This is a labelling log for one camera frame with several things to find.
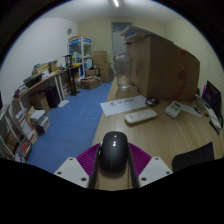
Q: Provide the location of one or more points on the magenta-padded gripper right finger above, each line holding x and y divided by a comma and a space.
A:
155, 170

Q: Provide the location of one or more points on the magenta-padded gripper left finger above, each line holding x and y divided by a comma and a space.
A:
70, 170

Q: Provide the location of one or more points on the black computer mouse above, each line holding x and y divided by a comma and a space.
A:
114, 151

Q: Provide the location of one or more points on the black mouse pad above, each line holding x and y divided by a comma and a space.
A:
193, 156

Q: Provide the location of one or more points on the long white remote control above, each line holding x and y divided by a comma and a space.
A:
140, 116

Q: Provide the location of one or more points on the stack of books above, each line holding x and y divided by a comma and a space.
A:
40, 121

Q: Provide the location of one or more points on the white paper sheet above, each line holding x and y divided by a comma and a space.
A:
190, 109
120, 105

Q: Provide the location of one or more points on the black marker pen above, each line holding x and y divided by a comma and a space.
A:
214, 126

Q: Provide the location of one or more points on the low brown cardboard box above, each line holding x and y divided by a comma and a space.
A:
39, 102

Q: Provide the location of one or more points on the black floor bag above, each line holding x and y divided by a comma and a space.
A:
52, 97

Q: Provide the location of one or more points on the open white notebook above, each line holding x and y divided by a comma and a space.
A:
213, 118

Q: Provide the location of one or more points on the open cardboard box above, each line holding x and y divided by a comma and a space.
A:
90, 82

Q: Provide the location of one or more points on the long wooden side desk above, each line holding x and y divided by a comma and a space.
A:
43, 81

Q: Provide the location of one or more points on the black computer monitor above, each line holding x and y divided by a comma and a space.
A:
213, 96

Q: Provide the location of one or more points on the black rectangular case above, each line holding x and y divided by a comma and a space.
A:
33, 80

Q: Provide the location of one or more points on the large brown cardboard box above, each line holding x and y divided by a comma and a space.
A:
160, 66

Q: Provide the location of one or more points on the stacked brown cardboard boxes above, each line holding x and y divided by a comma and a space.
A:
101, 65

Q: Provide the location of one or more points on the blue-white glass display cabinet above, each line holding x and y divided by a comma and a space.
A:
80, 53

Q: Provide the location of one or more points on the grey door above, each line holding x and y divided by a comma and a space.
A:
117, 40

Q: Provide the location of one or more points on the ceiling light tube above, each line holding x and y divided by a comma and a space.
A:
115, 3

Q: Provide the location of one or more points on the black pedestal stand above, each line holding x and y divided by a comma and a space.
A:
70, 76

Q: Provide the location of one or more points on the round wall clock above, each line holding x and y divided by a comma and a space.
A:
69, 31

